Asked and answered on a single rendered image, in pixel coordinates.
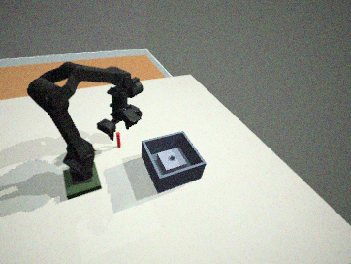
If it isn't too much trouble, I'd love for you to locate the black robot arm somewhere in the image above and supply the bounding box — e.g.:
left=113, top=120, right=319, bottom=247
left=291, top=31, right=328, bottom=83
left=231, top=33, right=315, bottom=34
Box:
left=27, top=62, right=144, bottom=184

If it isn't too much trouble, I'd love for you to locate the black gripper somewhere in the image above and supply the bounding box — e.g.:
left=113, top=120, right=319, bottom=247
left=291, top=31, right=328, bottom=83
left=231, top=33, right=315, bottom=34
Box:
left=96, top=103, right=139, bottom=141

